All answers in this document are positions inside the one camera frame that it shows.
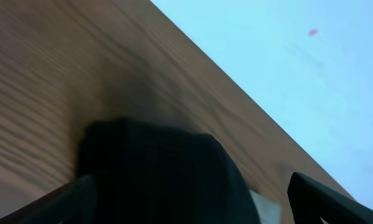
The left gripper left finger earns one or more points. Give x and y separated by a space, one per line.
73 203

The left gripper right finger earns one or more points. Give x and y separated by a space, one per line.
313 202

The black leggings with red waistband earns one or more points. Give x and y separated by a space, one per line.
146 173

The folded khaki pants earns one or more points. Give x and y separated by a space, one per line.
269 212

